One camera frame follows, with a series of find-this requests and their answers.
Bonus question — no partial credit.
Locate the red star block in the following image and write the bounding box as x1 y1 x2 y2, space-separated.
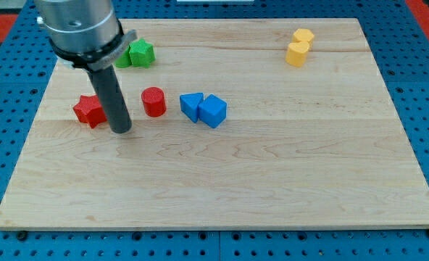
73 95 107 128

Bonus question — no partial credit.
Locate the green star block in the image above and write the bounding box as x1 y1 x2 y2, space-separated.
129 38 155 68

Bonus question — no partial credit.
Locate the green block behind rod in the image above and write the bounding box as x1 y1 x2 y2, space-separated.
114 46 132 68

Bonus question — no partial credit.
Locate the light wooden board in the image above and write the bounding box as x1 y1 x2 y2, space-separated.
0 18 429 231

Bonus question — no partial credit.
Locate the blue cube block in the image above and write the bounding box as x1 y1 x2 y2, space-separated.
198 94 228 128

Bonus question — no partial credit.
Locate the yellow hexagon block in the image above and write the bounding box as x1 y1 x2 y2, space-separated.
291 28 315 48

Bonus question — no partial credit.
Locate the yellow heart block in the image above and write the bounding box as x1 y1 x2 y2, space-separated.
285 41 310 67

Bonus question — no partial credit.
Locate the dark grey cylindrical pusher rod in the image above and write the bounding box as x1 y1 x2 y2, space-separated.
87 66 132 133

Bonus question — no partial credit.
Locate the blue triangle block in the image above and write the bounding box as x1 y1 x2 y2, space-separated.
180 93 204 123

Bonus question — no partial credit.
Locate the red cylinder block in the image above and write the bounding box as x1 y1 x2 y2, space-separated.
141 86 167 117

